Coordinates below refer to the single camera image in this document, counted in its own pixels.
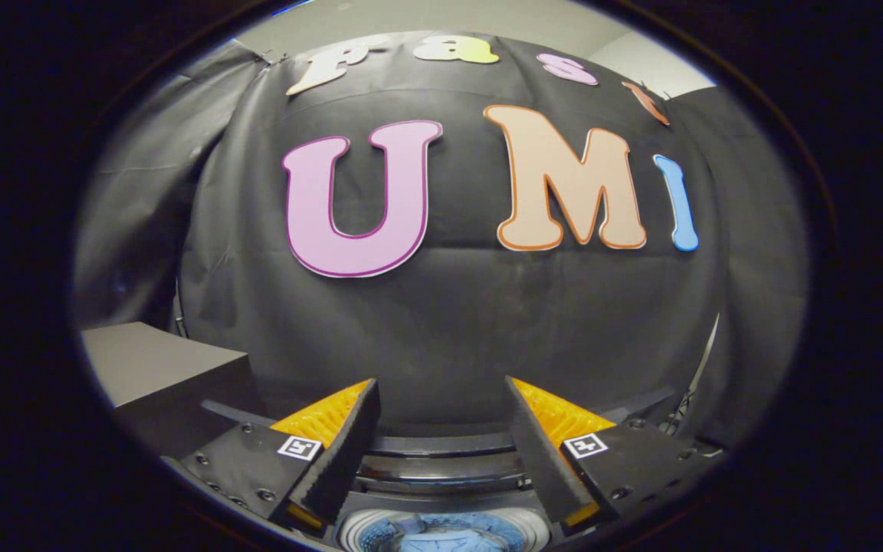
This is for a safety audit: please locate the thin metal light stand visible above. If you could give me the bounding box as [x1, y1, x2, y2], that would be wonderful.
[671, 314, 721, 434]

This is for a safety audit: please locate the light blue button shirt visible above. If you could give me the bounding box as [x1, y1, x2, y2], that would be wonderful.
[380, 515, 511, 552]

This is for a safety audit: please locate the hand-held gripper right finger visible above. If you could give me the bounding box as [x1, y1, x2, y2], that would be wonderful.
[504, 376, 726, 537]

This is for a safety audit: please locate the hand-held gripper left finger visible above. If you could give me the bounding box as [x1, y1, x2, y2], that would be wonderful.
[162, 378, 382, 537]

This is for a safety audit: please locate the beige cabinet with dark sides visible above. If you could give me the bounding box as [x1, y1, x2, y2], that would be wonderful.
[81, 322, 268, 461]

